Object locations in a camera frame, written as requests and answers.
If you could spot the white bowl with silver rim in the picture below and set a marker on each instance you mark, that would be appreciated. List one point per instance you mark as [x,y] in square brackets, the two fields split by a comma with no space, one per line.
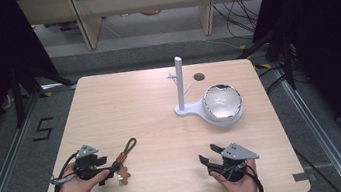
[221,101]

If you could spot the black metal stand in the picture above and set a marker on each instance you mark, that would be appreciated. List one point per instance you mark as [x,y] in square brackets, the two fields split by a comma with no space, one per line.
[27,86]
[278,50]

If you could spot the aluminium floor rail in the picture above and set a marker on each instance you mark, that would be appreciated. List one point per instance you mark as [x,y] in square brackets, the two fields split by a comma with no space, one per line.
[5,156]
[318,129]

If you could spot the person's left hand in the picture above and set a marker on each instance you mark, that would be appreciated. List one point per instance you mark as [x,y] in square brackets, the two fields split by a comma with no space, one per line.
[74,188]

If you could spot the person's right hand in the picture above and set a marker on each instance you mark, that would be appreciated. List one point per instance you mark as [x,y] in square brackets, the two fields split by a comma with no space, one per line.
[241,189]

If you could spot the white hook stand with base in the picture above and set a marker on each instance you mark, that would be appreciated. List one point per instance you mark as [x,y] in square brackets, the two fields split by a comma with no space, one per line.
[180,84]

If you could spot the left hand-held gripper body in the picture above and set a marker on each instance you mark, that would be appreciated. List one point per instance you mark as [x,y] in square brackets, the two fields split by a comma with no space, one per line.
[84,163]

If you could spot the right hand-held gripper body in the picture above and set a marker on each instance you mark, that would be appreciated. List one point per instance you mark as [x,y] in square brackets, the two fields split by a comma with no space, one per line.
[234,158]

